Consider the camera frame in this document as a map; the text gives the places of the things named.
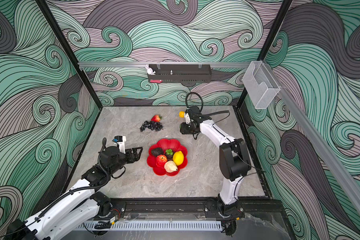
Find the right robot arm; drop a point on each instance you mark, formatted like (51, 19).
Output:
(234, 156)

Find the black wall shelf tray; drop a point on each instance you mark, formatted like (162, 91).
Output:
(181, 73)

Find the red strawberry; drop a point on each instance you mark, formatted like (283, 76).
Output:
(156, 118)

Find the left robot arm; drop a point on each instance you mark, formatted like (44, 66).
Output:
(83, 201)

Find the beige pear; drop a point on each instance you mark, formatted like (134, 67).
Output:
(170, 167)

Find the white figurine on shelf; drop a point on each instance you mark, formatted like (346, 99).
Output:
(149, 70)

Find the red flower-shaped fruit bowl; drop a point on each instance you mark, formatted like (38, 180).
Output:
(165, 144)

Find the large yellow lemon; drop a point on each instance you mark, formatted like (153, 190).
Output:
(178, 158)

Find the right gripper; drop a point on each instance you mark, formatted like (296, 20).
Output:
(184, 130)

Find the small yellow lemon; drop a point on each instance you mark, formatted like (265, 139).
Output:
(181, 114)

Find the dark avocado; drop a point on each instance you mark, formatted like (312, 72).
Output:
(157, 152)

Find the clear plastic wall bin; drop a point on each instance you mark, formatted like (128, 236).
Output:
(261, 84)

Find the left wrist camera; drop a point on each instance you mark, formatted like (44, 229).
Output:
(120, 142)

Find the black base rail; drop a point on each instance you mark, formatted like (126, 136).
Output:
(209, 206)

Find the black grape bunch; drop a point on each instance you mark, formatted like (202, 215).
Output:
(151, 125)

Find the red apple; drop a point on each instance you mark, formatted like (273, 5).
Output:
(161, 160)

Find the pink item on shelf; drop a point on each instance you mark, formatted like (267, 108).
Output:
(156, 81)

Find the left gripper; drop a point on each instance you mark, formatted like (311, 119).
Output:
(136, 157)

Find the white slotted cable duct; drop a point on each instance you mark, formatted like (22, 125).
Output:
(166, 226)

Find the dark purple mangosteen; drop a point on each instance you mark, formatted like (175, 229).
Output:
(169, 154)

